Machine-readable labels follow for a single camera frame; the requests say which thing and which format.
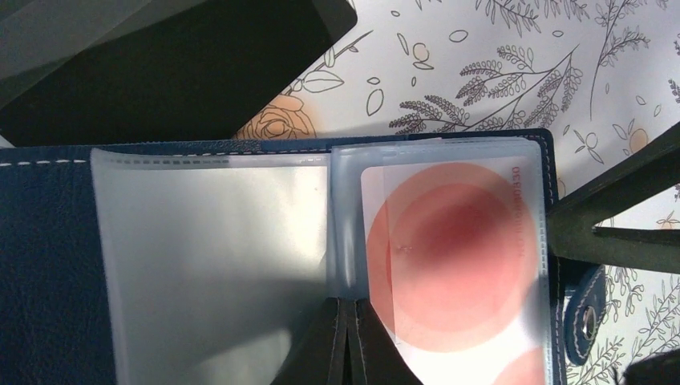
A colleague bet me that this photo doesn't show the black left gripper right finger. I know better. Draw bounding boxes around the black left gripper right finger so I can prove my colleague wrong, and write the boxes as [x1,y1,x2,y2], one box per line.
[347,299,421,385]

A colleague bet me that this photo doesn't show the dark blue card holder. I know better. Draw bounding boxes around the dark blue card holder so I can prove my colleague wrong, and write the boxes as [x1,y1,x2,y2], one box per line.
[1,129,606,384]

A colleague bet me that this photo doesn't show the floral patterned table mat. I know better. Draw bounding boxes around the floral patterned table mat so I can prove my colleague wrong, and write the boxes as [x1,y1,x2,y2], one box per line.
[237,1,679,384]

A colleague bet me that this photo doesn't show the white card red circles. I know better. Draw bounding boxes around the white card red circles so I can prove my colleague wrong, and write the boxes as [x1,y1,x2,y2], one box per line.
[360,156,548,384]

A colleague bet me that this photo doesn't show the black card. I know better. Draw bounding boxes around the black card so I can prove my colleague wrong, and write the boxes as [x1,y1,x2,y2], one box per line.
[1,0,357,147]

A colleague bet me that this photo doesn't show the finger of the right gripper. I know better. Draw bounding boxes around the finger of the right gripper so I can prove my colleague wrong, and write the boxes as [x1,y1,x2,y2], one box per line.
[545,123,680,274]

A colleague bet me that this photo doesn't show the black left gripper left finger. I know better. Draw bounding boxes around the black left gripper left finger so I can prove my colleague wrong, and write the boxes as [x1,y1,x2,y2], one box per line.
[272,298,348,385]

